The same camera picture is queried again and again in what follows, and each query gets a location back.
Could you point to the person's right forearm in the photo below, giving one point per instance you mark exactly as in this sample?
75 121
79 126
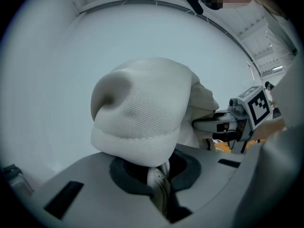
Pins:
269 128

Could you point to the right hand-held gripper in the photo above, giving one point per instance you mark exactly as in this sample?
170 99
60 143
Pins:
257 108

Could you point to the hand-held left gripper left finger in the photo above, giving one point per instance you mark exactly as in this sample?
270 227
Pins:
95 198

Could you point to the white ribbed backpack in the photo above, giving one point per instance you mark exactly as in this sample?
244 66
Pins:
142 108

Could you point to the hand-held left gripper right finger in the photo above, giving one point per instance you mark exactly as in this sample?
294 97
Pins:
213 179

